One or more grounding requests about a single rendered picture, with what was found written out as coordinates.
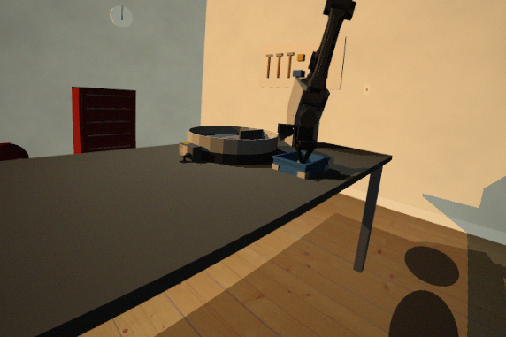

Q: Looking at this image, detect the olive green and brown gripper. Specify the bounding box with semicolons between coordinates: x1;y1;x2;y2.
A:
294;127;317;164

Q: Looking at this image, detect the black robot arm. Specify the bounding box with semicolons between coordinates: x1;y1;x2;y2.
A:
277;0;357;141

